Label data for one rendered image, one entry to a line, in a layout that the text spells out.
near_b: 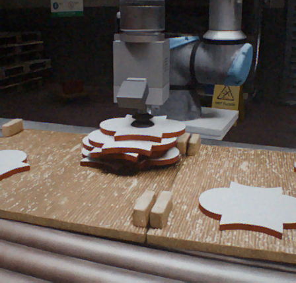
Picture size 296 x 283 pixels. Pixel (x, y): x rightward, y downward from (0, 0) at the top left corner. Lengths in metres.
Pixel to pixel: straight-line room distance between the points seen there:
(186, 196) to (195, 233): 0.10
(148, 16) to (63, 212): 0.32
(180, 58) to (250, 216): 0.64
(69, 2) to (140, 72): 5.74
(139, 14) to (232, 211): 0.33
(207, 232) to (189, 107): 0.66
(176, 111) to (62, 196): 0.57
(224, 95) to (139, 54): 3.60
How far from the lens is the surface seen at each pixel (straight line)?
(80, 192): 0.60
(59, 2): 6.47
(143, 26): 0.63
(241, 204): 0.55
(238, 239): 0.50
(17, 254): 0.51
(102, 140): 0.65
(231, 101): 4.20
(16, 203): 0.59
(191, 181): 0.64
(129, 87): 0.62
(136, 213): 0.50
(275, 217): 0.53
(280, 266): 0.51
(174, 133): 0.66
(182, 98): 1.09
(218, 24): 1.03
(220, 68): 1.03
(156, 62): 0.63
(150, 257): 0.48
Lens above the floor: 1.20
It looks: 18 degrees down
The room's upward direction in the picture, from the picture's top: straight up
